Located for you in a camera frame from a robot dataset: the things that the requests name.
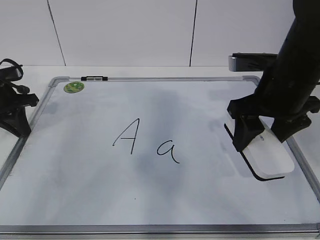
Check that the whiteboard with grey frame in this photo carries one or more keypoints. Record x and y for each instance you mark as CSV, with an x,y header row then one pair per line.
x,y
144,158

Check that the green round sticker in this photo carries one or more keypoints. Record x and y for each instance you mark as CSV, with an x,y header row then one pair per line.
x,y
74,87

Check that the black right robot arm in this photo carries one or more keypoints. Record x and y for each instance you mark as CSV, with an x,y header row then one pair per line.
x,y
299,53

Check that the white whiteboard eraser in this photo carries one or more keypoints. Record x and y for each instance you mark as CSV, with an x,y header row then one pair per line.
x,y
265,157

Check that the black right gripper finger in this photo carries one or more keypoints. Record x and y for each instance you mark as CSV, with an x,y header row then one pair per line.
x,y
245,130
284,129

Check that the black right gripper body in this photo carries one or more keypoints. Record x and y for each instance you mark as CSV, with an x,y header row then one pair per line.
x,y
284,97

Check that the black silver hanging clip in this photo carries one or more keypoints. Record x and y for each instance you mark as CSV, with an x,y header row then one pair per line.
x,y
94,78

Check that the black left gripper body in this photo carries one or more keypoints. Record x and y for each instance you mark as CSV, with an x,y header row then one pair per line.
x,y
13,102

